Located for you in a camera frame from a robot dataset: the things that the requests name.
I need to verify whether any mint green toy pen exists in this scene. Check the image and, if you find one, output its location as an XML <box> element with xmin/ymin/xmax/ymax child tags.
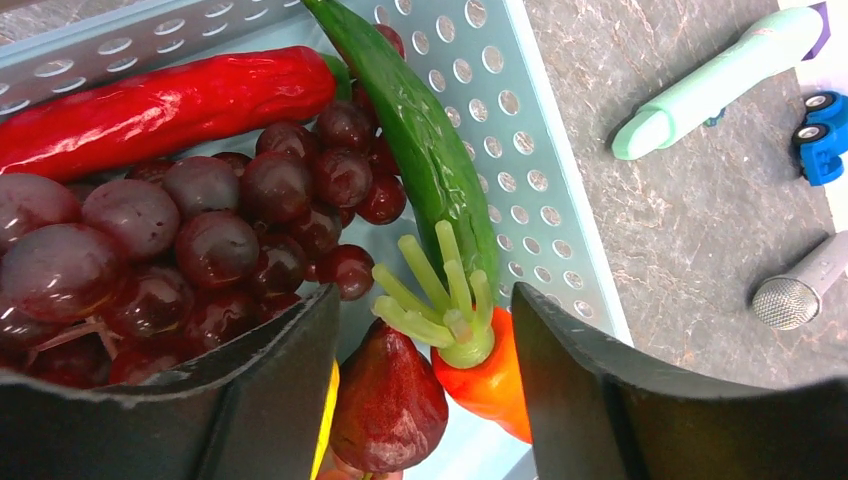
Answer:
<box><xmin>611</xmin><ymin>6</ymin><xmax>822</xmax><ymax>161</ymax></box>

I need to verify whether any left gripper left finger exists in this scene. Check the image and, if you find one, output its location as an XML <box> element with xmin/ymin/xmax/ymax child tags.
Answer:
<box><xmin>1</xmin><ymin>286</ymin><xmax>340</xmax><ymax>479</ymax></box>

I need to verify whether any orange toy carrot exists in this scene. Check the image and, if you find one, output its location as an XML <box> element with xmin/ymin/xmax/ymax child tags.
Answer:
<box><xmin>372</xmin><ymin>220</ymin><xmax>533</xmax><ymax>444</ymax></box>

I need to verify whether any dark red grape bunch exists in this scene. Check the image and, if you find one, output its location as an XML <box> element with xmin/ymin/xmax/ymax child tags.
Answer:
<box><xmin>1</xmin><ymin>56</ymin><xmax>406</xmax><ymax>389</ymax></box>

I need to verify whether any grey toy microphone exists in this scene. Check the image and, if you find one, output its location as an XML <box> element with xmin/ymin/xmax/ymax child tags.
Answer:
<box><xmin>751</xmin><ymin>230</ymin><xmax>847</xmax><ymax>330</ymax></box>

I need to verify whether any yellow toy corn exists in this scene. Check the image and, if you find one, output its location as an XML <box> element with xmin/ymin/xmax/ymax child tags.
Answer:
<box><xmin>310</xmin><ymin>360</ymin><xmax>340</xmax><ymax>480</ymax></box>

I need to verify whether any dark red toy fig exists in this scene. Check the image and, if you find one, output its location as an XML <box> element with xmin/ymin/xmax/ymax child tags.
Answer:
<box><xmin>329</xmin><ymin>318</ymin><xmax>449</xmax><ymax>474</ymax></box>

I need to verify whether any green toy cucumber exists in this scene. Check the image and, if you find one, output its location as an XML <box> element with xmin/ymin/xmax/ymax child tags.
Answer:
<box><xmin>305</xmin><ymin>1</ymin><xmax>500</xmax><ymax>294</ymax></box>

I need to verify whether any blue toy car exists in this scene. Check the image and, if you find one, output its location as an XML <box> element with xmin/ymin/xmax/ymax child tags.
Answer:
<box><xmin>792</xmin><ymin>91</ymin><xmax>847</xmax><ymax>187</ymax></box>

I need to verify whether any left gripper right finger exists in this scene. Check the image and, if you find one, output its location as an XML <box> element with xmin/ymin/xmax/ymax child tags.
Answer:
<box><xmin>511</xmin><ymin>282</ymin><xmax>847</xmax><ymax>479</ymax></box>

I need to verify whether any red toy chili pepper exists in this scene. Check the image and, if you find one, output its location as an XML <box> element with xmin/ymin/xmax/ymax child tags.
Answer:
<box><xmin>1</xmin><ymin>46</ymin><xmax>337</xmax><ymax>182</ymax></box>

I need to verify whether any light blue plastic basket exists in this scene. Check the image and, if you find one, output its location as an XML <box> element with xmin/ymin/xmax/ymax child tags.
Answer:
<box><xmin>0</xmin><ymin>0</ymin><xmax>635</xmax><ymax>480</ymax></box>

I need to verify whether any light red grape bunch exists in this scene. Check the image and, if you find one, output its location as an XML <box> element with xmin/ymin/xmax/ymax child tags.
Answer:
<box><xmin>316</xmin><ymin>453</ymin><xmax>404</xmax><ymax>480</ymax></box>

